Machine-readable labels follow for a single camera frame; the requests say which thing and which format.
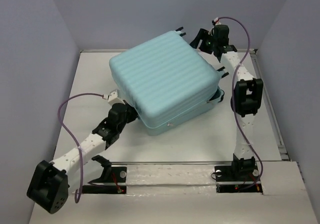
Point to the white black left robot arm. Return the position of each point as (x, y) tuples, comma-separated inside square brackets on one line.
[(50, 184)]

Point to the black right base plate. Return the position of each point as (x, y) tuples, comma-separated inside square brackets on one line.
[(227, 182)]

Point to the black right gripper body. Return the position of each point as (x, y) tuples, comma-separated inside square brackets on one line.
[(214, 43)]

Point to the light blue hard suitcase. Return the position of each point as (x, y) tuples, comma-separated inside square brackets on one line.
[(167, 81)]

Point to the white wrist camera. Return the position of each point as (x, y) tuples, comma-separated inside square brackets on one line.
[(113, 97), (216, 22)]

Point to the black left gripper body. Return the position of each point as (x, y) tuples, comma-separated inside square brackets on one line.
[(130, 117)]

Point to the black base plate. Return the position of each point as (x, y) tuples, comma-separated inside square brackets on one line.
[(227, 182), (112, 180)]

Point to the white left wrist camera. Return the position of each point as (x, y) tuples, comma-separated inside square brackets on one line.
[(113, 97)]

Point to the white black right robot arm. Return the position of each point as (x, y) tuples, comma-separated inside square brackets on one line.
[(247, 92)]

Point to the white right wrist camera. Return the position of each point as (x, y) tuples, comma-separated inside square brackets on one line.
[(216, 22)]

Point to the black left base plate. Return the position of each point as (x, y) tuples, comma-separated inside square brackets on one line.
[(112, 180)]

